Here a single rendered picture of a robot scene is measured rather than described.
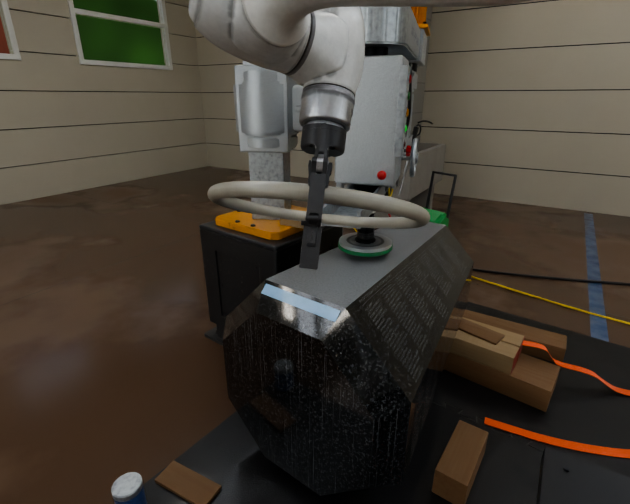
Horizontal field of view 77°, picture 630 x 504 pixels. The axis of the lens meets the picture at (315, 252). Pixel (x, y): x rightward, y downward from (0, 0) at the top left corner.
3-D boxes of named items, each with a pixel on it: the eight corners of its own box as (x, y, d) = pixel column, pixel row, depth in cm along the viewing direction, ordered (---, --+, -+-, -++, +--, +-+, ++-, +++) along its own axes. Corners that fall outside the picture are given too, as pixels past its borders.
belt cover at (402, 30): (376, 74, 212) (377, 39, 206) (424, 73, 205) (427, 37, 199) (329, 59, 127) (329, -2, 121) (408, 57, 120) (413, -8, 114)
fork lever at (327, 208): (355, 183, 176) (355, 172, 174) (399, 186, 171) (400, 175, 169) (306, 224, 114) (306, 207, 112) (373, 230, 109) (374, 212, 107)
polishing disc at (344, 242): (355, 231, 173) (355, 228, 173) (400, 240, 162) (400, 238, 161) (328, 245, 157) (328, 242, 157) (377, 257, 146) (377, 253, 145)
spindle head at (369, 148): (353, 174, 177) (357, 64, 161) (403, 176, 171) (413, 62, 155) (333, 191, 145) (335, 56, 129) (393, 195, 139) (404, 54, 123)
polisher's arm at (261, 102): (227, 135, 198) (223, 81, 188) (246, 130, 229) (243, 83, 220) (377, 137, 189) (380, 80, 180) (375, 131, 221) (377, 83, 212)
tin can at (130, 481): (139, 524, 139) (133, 498, 134) (112, 522, 140) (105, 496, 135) (152, 497, 148) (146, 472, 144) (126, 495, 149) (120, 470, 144)
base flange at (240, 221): (211, 224, 225) (210, 216, 224) (270, 206, 262) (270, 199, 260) (275, 241, 198) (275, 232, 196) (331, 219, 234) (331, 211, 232)
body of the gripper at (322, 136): (348, 123, 62) (341, 181, 62) (345, 138, 71) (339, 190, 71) (301, 117, 62) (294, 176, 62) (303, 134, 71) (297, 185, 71)
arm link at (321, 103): (353, 108, 71) (349, 141, 71) (303, 103, 71) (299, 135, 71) (357, 87, 62) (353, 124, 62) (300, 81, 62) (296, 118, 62)
